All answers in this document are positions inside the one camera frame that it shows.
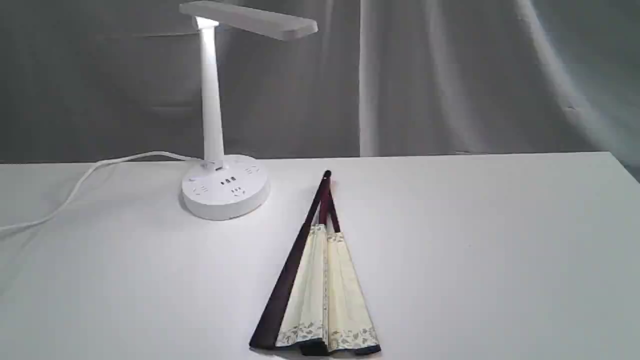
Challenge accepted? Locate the white power cable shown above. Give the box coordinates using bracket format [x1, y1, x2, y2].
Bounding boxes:
[0, 151, 204, 233]

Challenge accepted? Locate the white desk lamp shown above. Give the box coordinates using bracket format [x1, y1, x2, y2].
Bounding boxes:
[178, 0, 319, 221]

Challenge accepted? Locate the grey backdrop curtain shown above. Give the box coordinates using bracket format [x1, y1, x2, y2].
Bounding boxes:
[1, 0, 639, 167]

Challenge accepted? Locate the cream folding paper fan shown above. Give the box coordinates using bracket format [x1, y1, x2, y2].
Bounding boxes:
[248, 170, 382, 357]

